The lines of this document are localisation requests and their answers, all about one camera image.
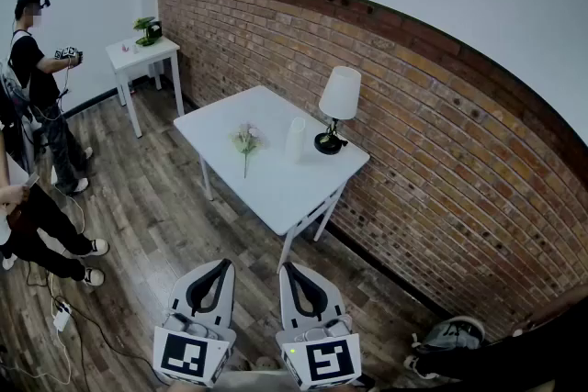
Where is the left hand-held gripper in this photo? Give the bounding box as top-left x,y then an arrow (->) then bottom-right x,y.
153,260 -> 238,387

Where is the white power adapter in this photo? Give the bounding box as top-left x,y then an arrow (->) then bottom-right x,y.
52,301 -> 73,331

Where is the white shade lamp, black base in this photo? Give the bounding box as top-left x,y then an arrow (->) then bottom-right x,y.
313,65 -> 363,156

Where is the pink flowers bunch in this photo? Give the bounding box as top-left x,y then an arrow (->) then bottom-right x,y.
228,122 -> 267,179

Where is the person's beige shirt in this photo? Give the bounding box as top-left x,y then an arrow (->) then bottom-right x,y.
215,369 -> 300,392

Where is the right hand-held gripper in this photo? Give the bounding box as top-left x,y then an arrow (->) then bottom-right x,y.
275,263 -> 364,391

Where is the black floor cable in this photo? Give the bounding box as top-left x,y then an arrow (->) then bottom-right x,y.
63,305 -> 162,382

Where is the white vase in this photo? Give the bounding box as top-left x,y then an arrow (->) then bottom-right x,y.
283,116 -> 308,165

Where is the small white side table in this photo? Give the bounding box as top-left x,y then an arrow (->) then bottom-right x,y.
105,35 -> 186,139

